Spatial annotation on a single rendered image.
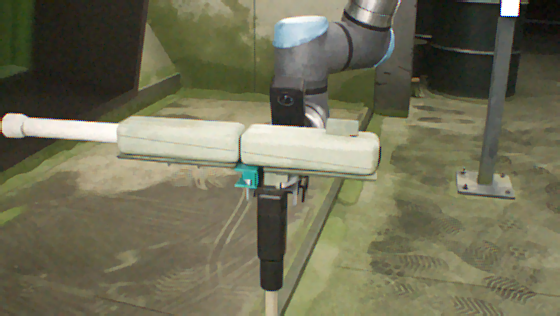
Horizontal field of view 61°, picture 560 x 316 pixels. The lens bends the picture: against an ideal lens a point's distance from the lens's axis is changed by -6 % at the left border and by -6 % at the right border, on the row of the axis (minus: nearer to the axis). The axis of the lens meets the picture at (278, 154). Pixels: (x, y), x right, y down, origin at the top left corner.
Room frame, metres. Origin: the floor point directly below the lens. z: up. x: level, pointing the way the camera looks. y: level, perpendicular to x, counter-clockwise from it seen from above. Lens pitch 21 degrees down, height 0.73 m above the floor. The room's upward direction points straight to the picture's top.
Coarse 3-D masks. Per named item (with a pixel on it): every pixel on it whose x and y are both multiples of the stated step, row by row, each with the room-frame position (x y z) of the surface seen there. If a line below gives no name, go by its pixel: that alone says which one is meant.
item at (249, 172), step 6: (240, 162) 0.55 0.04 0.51; (240, 168) 0.53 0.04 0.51; (246, 168) 0.53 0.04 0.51; (252, 168) 0.53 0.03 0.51; (258, 168) 0.53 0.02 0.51; (246, 174) 0.53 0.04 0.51; (252, 174) 0.53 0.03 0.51; (258, 174) 0.53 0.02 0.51; (240, 180) 0.54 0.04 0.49; (252, 180) 0.53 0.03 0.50; (258, 180) 0.53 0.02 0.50; (240, 186) 0.53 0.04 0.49; (246, 186) 0.53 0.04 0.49; (252, 186) 0.53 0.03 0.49
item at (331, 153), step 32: (32, 128) 0.60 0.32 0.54; (64, 128) 0.59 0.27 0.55; (96, 128) 0.58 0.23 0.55; (128, 128) 0.56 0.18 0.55; (160, 128) 0.55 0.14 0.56; (192, 128) 0.55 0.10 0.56; (224, 128) 0.55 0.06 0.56; (256, 128) 0.55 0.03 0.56; (288, 128) 0.55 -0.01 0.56; (352, 128) 0.52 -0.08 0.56; (160, 160) 0.55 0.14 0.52; (192, 160) 0.55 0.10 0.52; (224, 160) 0.53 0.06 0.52; (256, 160) 0.53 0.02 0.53; (288, 160) 0.52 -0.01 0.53; (320, 160) 0.51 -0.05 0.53; (352, 160) 0.50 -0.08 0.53; (256, 192) 0.53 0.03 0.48; (288, 192) 0.52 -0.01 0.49
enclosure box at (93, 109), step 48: (0, 0) 1.12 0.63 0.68; (48, 0) 1.14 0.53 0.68; (96, 0) 1.12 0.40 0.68; (144, 0) 1.07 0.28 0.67; (0, 48) 1.13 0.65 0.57; (48, 48) 1.15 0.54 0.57; (96, 48) 1.12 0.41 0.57; (0, 96) 0.94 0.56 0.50; (48, 96) 0.99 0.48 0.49; (96, 96) 1.05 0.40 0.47; (0, 144) 0.73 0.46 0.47; (48, 144) 0.77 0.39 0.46
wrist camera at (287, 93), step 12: (276, 84) 0.64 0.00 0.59; (288, 84) 0.64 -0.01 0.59; (300, 84) 0.64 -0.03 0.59; (276, 96) 0.65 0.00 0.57; (288, 96) 0.64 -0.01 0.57; (300, 96) 0.64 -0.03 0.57; (276, 108) 0.66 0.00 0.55; (288, 108) 0.66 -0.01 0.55; (300, 108) 0.65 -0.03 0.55; (276, 120) 0.67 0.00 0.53; (288, 120) 0.67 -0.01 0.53; (300, 120) 0.66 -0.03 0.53
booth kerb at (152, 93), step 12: (156, 84) 2.58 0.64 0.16; (168, 84) 2.70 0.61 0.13; (180, 84) 2.83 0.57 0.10; (144, 96) 2.45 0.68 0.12; (156, 96) 2.57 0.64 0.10; (120, 108) 2.24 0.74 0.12; (132, 108) 2.34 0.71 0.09; (96, 120) 2.06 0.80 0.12; (108, 120) 2.14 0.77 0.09; (120, 120) 2.23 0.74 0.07; (60, 144) 1.82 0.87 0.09; (72, 144) 1.89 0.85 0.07; (36, 156) 1.68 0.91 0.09; (48, 156) 1.74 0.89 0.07; (12, 168) 1.56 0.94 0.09; (24, 168) 1.62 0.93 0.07; (0, 180) 1.50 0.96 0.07
